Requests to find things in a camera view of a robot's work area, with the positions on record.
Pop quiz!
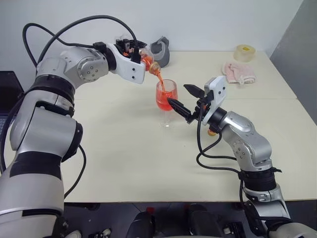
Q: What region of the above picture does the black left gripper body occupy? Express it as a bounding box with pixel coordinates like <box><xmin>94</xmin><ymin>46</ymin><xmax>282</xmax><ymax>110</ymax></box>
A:
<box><xmin>114</xmin><ymin>38</ymin><xmax>137</xmax><ymax>58</ymax></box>

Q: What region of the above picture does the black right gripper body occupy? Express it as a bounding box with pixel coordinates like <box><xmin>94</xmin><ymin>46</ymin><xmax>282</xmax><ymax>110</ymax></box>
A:
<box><xmin>186</xmin><ymin>89</ymin><xmax>214</xmax><ymax>124</ymax></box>

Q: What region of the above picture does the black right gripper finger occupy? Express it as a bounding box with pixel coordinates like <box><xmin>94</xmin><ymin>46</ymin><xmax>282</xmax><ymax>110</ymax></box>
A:
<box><xmin>167</xmin><ymin>98</ymin><xmax>193</xmax><ymax>120</ymax></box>
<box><xmin>183</xmin><ymin>84</ymin><xmax>205</xmax><ymax>98</ymax></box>

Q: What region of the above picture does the clear bottle with red drink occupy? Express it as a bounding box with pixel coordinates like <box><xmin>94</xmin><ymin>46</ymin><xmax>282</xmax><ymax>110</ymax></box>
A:
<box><xmin>138</xmin><ymin>47</ymin><xmax>163</xmax><ymax>77</ymax></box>

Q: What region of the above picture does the clear wine glass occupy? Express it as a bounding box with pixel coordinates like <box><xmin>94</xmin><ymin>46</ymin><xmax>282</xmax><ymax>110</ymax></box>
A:
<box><xmin>155</xmin><ymin>79</ymin><xmax>178</xmax><ymax>129</ymax></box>

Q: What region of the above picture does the grey fabric object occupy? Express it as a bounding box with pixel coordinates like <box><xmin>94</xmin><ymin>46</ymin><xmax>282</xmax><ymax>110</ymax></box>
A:
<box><xmin>150</xmin><ymin>36</ymin><xmax>171</xmax><ymax>68</ymax></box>

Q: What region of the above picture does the pink towel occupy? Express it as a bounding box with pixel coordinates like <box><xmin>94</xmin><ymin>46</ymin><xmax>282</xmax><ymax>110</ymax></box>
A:
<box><xmin>222</xmin><ymin>61</ymin><xmax>257</xmax><ymax>86</ymax></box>

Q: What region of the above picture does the clear tape roll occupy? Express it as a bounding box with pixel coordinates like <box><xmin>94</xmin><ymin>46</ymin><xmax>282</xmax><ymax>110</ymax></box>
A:
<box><xmin>234</xmin><ymin>44</ymin><xmax>257</xmax><ymax>62</ymax></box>

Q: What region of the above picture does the dark rounded shape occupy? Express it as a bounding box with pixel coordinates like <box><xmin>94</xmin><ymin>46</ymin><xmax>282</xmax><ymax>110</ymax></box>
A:
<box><xmin>187</xmin><ymin>203</ymin><xmax>223</xmax><ymax>238</ymax></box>
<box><xmin>128</xmin><ymin>210</ymin><xmax>159</xmax><ymax>238</ymax></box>

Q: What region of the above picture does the black laptop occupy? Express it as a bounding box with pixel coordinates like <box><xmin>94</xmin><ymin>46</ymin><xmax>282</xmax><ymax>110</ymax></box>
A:
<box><xmin>0</xmin><ymin>70</ymin><xmax>25</xmax><ymax>136</ymax></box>

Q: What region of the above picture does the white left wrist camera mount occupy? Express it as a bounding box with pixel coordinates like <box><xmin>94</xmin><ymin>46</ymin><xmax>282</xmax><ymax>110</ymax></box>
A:
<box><xmin>106</xmin><ymin>42</ymin><xmax>147</xmax><ymax>84</ymax></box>

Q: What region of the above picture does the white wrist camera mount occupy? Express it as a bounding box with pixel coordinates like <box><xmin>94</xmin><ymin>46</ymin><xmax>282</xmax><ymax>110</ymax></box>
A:
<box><xmin>203</xmin><ymin>76</ymin><xmax>227</xmax><ymax>125</ymax></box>
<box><xmin>106</xmin><ymin>42</ymin><xmax>147</xmax><ymax>84</ymax></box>

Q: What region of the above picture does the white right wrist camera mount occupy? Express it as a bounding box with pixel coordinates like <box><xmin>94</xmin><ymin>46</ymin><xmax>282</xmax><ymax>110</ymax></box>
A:
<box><xmin>203</xmin><ymin>76</ymin><xmax>227</xmax><ymax>125</ymax></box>

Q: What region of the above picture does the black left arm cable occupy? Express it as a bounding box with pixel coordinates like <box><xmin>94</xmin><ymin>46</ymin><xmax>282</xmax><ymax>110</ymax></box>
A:
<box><xmin>0</xmin><ymin>15</ymin><xmax>139</xmax><ymax>199</ymax></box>

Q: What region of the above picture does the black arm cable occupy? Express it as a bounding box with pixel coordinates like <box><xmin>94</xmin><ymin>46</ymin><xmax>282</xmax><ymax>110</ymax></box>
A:
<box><xmin>0</xmin><ymin>15</ymin><xmax>139</xmax><ymax>199</ymax></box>
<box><xmin>196</xmin><ymin>109</ymin><xmax>248</xmax><ymax>206</ymax></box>

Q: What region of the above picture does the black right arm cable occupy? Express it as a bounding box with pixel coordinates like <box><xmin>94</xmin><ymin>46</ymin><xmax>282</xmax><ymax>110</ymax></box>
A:
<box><xmin>196</xmin><ymin>109</ymin><xmax>248</xmax><ymax>206</ymax></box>

